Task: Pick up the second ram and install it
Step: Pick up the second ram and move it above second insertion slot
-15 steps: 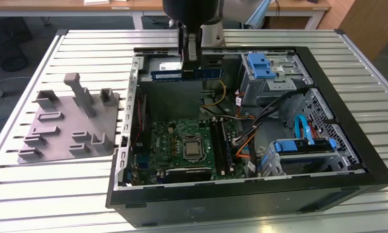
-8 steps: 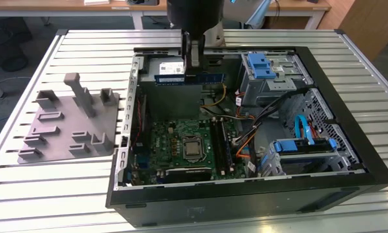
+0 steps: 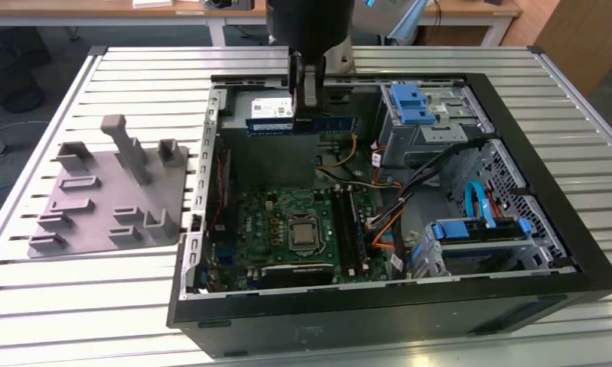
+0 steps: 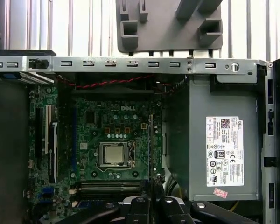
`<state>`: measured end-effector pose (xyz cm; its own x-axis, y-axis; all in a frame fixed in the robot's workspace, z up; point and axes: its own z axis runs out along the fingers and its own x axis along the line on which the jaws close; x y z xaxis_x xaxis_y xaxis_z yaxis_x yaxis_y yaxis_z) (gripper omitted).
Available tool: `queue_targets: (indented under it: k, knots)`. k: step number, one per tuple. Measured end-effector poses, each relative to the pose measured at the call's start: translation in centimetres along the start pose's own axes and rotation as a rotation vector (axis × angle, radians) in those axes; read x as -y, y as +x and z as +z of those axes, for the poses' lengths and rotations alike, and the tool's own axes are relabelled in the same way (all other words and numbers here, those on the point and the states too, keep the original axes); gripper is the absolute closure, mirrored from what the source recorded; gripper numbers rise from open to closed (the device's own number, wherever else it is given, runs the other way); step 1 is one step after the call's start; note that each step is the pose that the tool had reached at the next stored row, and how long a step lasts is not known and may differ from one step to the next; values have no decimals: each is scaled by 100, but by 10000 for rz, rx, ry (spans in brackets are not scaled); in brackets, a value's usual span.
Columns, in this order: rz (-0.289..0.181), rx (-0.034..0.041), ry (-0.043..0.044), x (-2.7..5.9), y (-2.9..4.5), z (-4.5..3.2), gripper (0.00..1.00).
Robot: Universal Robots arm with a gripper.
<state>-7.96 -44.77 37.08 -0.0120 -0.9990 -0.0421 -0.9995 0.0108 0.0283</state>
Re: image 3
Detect metal drive cage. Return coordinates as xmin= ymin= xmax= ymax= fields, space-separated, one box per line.
xmin=380 ymin=83 xmax=494 ymax=165

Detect gray parts rack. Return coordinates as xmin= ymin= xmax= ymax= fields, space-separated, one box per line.
xmin=25 ymin=113 xmax=193 ymax=259

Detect blue green RAM stick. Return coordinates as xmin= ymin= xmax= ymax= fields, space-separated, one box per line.
xmin=245 ymin=115 xmax=359 ymax=136

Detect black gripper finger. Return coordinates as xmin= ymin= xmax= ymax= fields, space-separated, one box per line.
xmin=288 ymin=52 xmax=328 ymax=135

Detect blue drive bay latch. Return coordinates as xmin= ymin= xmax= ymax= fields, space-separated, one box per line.
xmin=388 ymin=83 xmax=438 ymax=125

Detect silver CPU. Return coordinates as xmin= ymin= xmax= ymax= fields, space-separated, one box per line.
xmin=288 ymin=223 xmax=319 ymax=245

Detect orange yellow red wires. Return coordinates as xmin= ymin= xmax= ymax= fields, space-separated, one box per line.
xmin=371 ymin=212 xmax=407 ymax=249

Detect green motherboard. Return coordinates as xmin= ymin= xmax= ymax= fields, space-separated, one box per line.
xmin=208 ymin=187 xmax=404 ymax=291

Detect wooden desk white legs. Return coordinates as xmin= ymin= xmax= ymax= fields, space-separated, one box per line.
xmin=0 ymin=0 xmax=523 ymax=47

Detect black RAM slot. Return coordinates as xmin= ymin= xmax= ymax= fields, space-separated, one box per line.
xmin=332 ymin=185 xmax=352 ymax=276
xmin=342 ymin=185 xmax=359 ymax=275

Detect wooden cabinet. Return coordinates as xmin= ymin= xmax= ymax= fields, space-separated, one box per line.
xmin=532 ymin=0 xmax=612 ymax=96

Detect black CPU socket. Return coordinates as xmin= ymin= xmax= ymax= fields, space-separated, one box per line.
xmin=284 ymin=213 xmax=327 ymax=258

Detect black office chair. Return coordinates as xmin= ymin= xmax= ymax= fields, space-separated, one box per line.
xmin=0 ymin=26 xmax=52 ymax=114

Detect black graphics card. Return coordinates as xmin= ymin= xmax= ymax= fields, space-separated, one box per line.
xmin=259 ymin=263 xmax=336 ymax=287

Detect gray power supply unit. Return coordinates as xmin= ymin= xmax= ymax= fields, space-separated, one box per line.
xmin=219 ymin=90 xmax=322 ymax=188

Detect pale blue teach pendant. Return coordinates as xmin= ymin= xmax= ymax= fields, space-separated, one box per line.
xmin=386 ymin=0 xmax=431 ymax=39

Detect black PC case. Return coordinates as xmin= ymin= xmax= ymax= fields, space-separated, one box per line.
xmin=165 ymin=72 xmax=612 ymax=360

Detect blue flat data cable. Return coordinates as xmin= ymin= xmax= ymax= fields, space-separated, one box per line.
xmin=463 ymin=179 xmax=498 ymax=230

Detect hard disk in blue carrier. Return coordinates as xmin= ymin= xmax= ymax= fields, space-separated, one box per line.
xmin=432 ymin=216 xmax=531 ymax=242

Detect yellow wire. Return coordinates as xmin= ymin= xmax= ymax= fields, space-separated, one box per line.
xmin=319 ymin=133 xmax=359 ymax=169

